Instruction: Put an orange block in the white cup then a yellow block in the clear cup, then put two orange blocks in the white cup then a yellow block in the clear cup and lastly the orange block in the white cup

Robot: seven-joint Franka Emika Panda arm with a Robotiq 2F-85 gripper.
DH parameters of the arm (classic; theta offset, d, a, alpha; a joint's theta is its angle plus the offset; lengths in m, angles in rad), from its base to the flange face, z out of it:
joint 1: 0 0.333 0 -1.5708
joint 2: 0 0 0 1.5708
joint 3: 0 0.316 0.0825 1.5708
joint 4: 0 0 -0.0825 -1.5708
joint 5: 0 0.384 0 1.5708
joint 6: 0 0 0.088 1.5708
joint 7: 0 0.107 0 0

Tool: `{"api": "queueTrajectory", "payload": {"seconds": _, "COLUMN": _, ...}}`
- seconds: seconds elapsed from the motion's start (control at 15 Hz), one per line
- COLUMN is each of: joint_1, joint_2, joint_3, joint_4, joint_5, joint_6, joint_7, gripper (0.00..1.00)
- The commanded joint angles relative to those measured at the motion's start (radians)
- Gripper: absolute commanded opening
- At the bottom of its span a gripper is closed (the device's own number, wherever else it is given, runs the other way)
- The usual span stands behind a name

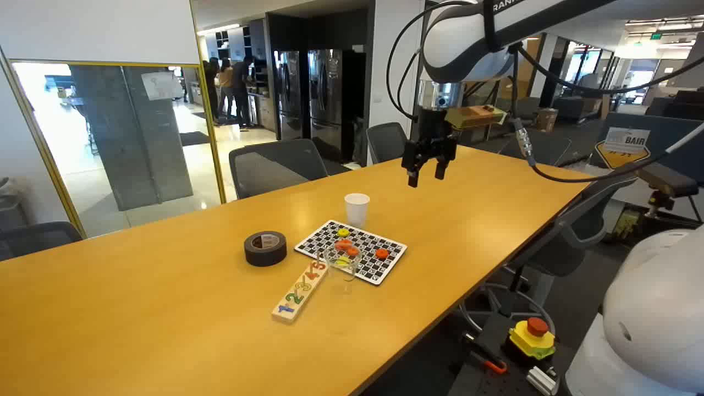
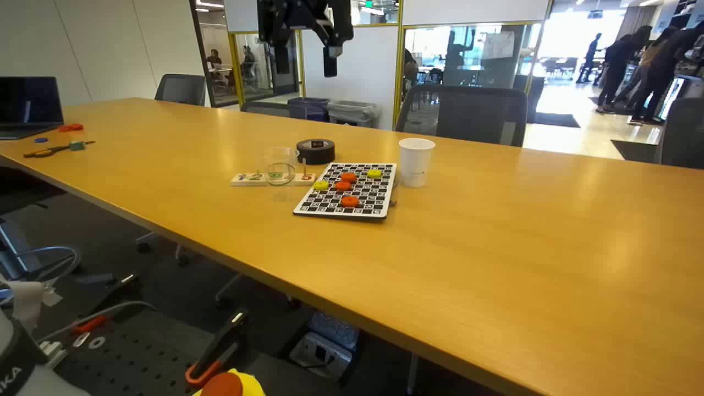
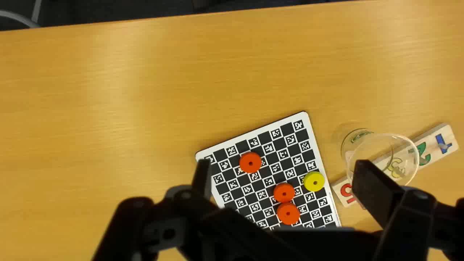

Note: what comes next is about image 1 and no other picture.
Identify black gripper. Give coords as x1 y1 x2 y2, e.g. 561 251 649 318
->
404 108 455 186

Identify orange ring block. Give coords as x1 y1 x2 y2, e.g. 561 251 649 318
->
345 247 358 256
336 239 353 251
375 248 390 262

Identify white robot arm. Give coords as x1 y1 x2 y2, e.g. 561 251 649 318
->
404 0 611 186

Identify white paper cup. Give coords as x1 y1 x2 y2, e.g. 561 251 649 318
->
345 193 369 227

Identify clear plastic cup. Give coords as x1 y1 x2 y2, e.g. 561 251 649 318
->
332 238 358 275

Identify checkered marker board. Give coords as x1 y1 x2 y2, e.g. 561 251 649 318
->
296 219 407 286

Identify grey office chair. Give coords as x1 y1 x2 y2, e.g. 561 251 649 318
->
459 175 633 331
229 138 328 198

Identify grey office chair right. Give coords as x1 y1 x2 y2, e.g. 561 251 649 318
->
459 175 633 331

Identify black tape roll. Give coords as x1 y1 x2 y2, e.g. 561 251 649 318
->
244 231 286 265

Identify wooden number puzzle board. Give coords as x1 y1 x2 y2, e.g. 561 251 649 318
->
273 262 331 320

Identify yellow red emergency stop button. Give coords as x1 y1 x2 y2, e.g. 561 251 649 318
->
508 316 554 360

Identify dark office chair left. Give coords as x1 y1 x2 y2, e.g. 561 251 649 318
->
0 221 81 259

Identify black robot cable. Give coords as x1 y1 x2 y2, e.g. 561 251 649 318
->
386 0 704 184

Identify orange handled tool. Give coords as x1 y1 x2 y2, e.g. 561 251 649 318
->
463 331 508 374

